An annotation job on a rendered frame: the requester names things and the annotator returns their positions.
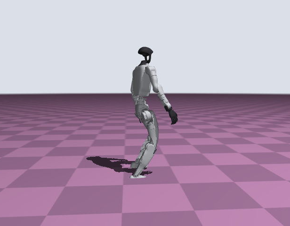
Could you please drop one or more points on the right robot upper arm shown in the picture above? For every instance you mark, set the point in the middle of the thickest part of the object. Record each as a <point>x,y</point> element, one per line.
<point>151,71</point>

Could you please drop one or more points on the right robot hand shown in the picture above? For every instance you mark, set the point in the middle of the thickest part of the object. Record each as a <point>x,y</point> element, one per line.
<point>172,114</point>

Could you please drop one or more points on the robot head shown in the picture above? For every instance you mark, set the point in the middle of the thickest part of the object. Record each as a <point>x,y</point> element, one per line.
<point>145,51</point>

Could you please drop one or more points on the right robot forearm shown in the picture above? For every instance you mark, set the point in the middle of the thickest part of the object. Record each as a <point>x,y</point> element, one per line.
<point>163,99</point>

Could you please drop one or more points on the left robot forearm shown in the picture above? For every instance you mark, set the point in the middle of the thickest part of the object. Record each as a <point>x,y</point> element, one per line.
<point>135,98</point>

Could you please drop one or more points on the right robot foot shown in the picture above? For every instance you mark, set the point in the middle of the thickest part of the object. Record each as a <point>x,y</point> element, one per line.
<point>140,176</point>

